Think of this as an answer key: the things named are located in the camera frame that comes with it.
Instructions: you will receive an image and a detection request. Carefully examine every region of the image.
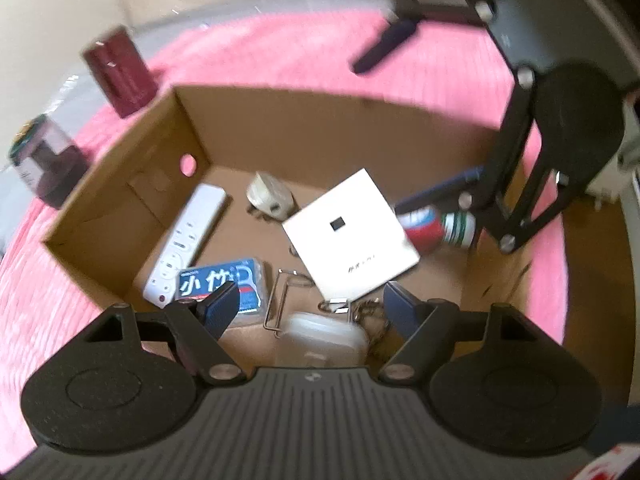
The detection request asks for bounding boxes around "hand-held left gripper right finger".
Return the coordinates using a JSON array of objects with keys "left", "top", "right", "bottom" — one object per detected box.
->
[{"left": 378, "top": 282, "right": 556, "bottom": 386}]

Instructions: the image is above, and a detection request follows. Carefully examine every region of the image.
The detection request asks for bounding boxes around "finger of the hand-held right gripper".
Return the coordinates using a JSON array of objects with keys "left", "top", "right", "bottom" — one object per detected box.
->
[
  {"left": 395, "top": 66, "right": 572, "bottom": 254},
  {"left": 352, "top": 0, "right": 495, "bottom": 75}
]

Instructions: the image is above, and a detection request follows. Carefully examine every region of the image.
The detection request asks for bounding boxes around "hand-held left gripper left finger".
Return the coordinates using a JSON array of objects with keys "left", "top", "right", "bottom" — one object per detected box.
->
[{"left": 75, "top": 281, "right": 247, "bottom": 386}]

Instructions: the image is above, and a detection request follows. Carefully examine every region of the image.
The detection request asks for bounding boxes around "clear blue-label floss box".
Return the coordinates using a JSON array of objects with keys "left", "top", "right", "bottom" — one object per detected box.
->
[{"left": 175, "top": 257, "right": 268, "bottom": 328}]

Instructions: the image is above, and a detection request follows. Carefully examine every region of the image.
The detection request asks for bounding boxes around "white green-striped spool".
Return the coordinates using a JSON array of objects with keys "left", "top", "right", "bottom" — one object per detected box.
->
[{"left": 440, "top": 210, "right": 477, "bottom": 250}]

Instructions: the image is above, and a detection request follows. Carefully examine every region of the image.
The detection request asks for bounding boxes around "red boxing glove toy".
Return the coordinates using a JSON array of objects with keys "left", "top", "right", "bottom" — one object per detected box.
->
[{"left": 400, "top": 209, "right": 448, "bottom": 256}]

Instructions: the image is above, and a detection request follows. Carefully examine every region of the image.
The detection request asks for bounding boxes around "white square box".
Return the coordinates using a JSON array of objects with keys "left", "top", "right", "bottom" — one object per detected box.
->
[{"left": 281, "top": 168, "right": 422, "bottom": 304}]

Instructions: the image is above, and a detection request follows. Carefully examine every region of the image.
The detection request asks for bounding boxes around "white remote control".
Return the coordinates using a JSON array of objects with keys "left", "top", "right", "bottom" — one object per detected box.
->
[{"left": 143, "top": 184, "right": 232, "bottom": 308}]

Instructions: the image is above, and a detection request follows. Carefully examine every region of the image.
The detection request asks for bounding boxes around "translucent white plastic case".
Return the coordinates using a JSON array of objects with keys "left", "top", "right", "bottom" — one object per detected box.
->
[{"left": 275, "top": 311, "right": 368, "bottom": 367}]

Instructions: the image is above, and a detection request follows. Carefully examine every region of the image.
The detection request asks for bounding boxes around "brown cardboard box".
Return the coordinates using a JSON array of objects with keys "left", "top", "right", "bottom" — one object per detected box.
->
[{"left": 41, "top": 85, "right": 568, "bottom": 367}]

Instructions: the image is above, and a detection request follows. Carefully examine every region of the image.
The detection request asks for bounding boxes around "white round device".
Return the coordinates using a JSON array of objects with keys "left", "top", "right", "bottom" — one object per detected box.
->
[{"left": 245, "top": 171, "right": 297, "bottom": 221}]

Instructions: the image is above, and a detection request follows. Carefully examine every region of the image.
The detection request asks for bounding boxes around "pink ribbed blanket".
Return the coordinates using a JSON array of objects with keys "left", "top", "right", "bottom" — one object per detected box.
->
[{"left": 0, "top": 7, "right": 571, "bottom": 461}]

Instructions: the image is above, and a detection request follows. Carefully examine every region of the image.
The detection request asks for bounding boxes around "dark glass jar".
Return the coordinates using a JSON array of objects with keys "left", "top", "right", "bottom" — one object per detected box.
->
[{"left": 7, "top": 114, "right": 93, "bottom": 210}]

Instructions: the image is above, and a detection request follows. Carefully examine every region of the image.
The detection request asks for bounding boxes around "maroon canister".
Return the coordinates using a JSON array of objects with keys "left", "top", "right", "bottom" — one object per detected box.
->
[{"left": 81, "top": 25, "right": 160, "bottom": 120}]

